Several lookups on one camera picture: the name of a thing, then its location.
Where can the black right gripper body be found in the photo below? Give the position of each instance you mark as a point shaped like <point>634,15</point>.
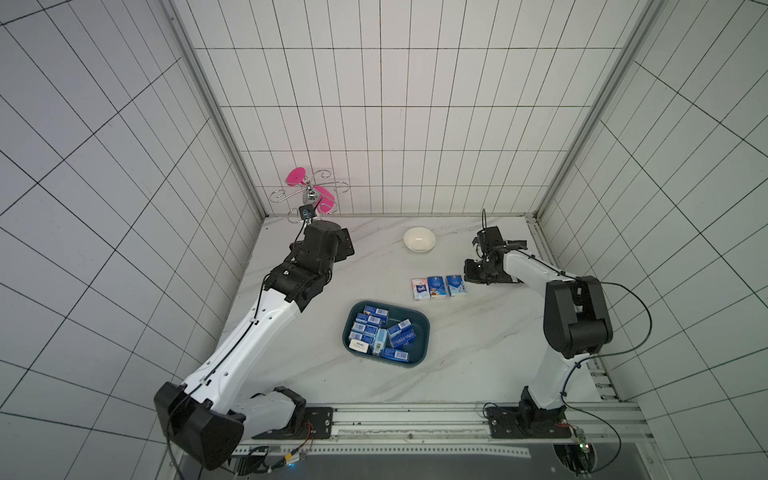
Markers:
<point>474,271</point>

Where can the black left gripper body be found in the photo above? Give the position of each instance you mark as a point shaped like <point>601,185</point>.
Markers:
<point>344,251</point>

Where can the blue white pocket tissue pack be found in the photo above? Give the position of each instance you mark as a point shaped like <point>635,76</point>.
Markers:
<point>455,285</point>

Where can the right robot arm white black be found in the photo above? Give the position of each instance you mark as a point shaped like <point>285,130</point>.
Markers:
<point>575,322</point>

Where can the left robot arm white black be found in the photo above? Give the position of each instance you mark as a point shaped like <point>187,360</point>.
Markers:
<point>203,415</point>

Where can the teal storage tray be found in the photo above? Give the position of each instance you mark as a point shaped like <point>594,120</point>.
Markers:
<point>408,329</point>

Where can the pink cup lower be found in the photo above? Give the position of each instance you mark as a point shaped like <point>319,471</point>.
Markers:
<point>325,201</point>

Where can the pink cup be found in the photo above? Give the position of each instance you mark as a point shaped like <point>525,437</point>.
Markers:
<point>325,201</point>
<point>296,177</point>

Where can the chrome cup holder stand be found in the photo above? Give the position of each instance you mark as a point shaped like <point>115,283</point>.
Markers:
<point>306,193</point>

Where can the pink cup upper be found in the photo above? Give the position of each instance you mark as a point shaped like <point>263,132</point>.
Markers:
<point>296,177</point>

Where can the white bowl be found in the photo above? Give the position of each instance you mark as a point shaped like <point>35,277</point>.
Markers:
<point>419,239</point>

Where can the white tissue pack in tray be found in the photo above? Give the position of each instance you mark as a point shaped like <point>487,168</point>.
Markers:
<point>359,346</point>

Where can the blue tissue pack front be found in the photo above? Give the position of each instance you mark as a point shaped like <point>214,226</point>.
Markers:
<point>395,355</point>

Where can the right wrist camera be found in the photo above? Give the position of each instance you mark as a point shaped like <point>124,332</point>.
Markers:
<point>488,239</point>

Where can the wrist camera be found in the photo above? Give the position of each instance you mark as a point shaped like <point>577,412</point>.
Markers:
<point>488,239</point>
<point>307,212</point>

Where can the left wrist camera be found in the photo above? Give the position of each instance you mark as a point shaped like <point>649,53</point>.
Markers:
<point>307,212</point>

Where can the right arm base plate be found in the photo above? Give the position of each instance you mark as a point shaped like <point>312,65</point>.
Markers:
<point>514,422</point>

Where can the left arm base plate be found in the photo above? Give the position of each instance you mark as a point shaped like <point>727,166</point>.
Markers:
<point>311,422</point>

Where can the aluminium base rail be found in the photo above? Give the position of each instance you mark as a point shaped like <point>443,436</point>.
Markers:
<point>449,429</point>

